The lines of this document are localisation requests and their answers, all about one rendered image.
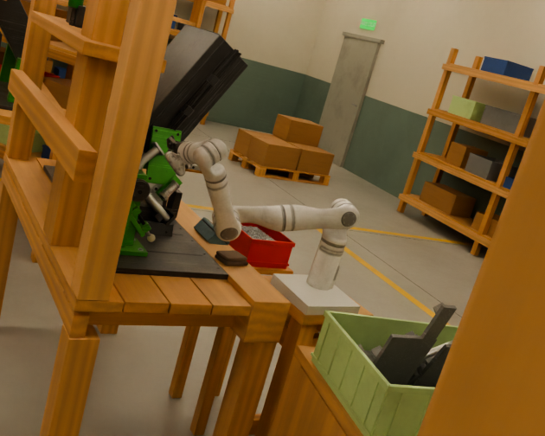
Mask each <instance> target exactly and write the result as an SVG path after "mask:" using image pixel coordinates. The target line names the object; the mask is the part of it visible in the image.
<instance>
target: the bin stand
mask: <svg viewBox="0 0 545 436"><path fill-rule="evenodd" d="M253 268H254V269H255V270H256V271H257V272H258V273H259V274H267V275H273V274H274V273H280V274H293V270H292V269H290V268H289V267H288V266H287V267H286V269H280V268H267V267H254V266H253ZM200 327H201V326H186V328H185V331H184V334H183V340H182V344H181V348H180V350H179V354H178V358H177V361H176V366H175V370H174V374H173V377H172V381H171V384H170V390H169V394H170V396H171V398H172V399H173V398H182V395H183V389H184V385H185V382H186V379H187V375H188V372H189V366H190V363H191V360H192V356H193V353H194V349H195V346H196V340H197V337H198V334H199V330H200ZM235 338H236V334H235V333H234V331H233V330H232V329H231V328H230V327H218V329H217V332H216V335H215V340H214V344H213V348H212V350H211V354H210V357H209V360H208V366H207V369H206V373H205V376H204V379H203V382H202V388H201V391H200V394H199V398H198V401H197V404H196V410H195V413H194V416H193V420H192V423H191V426H190V431H191V432H192V433H193V435H195V436H196V435H203V434H204V432H205V429H206V425H207V423H208V417H209V414H210V411H211V407H212V405H213V401H214V398H215V396H219V395H220V392H221V386H222V383H223V380H224V377H225V374H226V371H227V367H228V362H229V359H230V356H231V353H232V349H233V347H234V341H235Z"/></svg>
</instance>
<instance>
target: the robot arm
mask: <svg viewBox="0 0 545 436"><path fill-rule="evenodd" d="M166 140H167V147H168V151H167V152H166V153H165V154H164V156H165V158H166V160H167V161H168V163H169V164H170V166H171V168H172V169H173V170H174V171H175V172H176V174H177V175H178V176H183V175H184V174H185V169H188V168H189V167H190V166H192V165H193V164H196V165H197V166H198V167H199V169H200V170H201V172H202V174H203V176H204V179H205V183H206V185H207V189H208V193H209V197H210V200H211V202H212V205H213V209H214V212H213V214H212V220H213V224H214V230H215V234H216V235H217V237H218V238H219V239H220V240H224V241H231V240H235V239H236V238H238V237H239V235H240V232H241V223H253V224H257V225H260V226H262V227H264V228H268V229H271V230H274V231H278V232H285V231H296V230H309V229H320V228H322V229H323V233H322V237H321V240H320V242H319V245H318V248H317V252H316V255H315V257H314V260H313V262H312V265H311V270H310V272H309V275H308V277H307V280H306V282H307V283H308V284H309V285H311V286H312V287H314V288H317V289H319V290H324V291H328V290H329V289H332V288H333V286H334V284H335V281H336V278H337V275H338V272H339V269H340V265H339V263H340V260H341V258H342V255H343V251H344V248H345V246H346V243H347V234H346V233H347V229H350V228H352V227H354V226H355V225H356V224H357V223H358V222H359V220H360V215H359V212H358V210H357V209H356V207H355V206H354V205H353V204H352V203H351V202H350V201H348V200H347V199H344V198H339V199H336V200H335V201H334V202H333V203H332V204H331V205H330V207H329V208H311V207H307V206H302V205H295V204H289V205H277V206H235V205H232V202H231V196H230V191H229V186H228V178H227V173H226V170H225V168H224V166H223V165H222V164H220V163H218V162H220V161H221V160H222V159H223V158H224V157H225V156H226V155H227V146H226V145H225V144H224V143H223V142H222V141H221V140H220V139H218V138H210V139H207V140H204V141H201V142H194V141H182V142H178V141H175V138H174V136H173V135H172V136H170V137H169V138H167V139H166Z"/></svg>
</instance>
